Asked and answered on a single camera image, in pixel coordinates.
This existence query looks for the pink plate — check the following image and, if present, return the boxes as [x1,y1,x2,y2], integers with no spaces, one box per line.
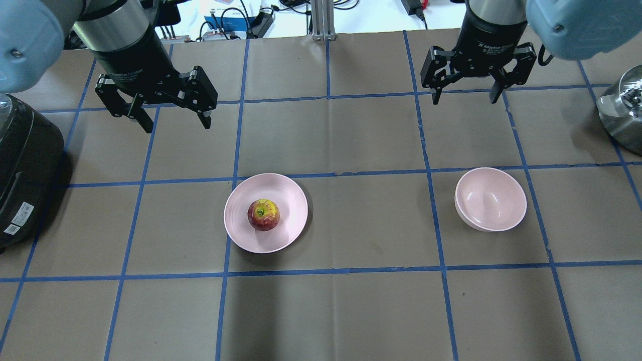
[223,173,308,254]

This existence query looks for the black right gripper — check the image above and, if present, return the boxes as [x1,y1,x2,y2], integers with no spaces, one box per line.
[420,8,537,105]

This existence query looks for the steel steamer pot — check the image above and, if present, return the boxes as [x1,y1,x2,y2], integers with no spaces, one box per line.
[596,65,641,155]

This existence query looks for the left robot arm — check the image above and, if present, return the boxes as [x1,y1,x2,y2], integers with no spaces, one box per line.
[1,1,218,133]

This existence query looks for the blue cardboard box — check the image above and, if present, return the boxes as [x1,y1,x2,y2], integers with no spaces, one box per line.
[204,5,260,39]

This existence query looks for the black power adapter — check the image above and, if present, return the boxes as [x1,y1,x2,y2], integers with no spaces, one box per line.
[401,0,427,21]

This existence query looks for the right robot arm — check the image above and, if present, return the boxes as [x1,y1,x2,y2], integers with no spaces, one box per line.
[420,1,641,104]

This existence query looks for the pink bowl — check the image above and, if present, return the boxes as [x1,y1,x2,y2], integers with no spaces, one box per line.
[453,167,528,233]

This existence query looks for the aluminium frame post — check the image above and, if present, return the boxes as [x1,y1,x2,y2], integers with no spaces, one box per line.
[310,0,337,43]

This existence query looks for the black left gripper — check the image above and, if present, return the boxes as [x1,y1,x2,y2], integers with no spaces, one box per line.
[94,29,218,133]

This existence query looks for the red yellow apple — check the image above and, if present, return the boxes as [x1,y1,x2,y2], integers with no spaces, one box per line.
[247,199,281,232]

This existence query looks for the black rice cooker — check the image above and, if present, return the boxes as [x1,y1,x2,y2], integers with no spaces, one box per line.
[1,93,64,252]

